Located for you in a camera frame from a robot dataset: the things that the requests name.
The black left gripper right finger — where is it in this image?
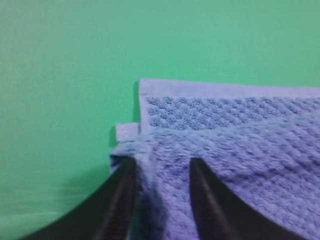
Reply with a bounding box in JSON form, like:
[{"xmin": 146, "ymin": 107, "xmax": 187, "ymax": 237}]
[{"xmin": 189, "ymin": 157, "xmax": 302, "ymax": 240}]

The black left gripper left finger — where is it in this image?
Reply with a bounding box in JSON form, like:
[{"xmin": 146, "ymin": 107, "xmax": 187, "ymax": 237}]
[{"xmin": 24, "ymin": 157, "xmax": 137, "ymax": 240}]

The blue waffle-weave towel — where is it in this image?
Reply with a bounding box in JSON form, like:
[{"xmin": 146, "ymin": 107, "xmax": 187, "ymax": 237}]
[{"xmin": 111, "ymin": 79, "xmax": 320, "ymax": 240}]

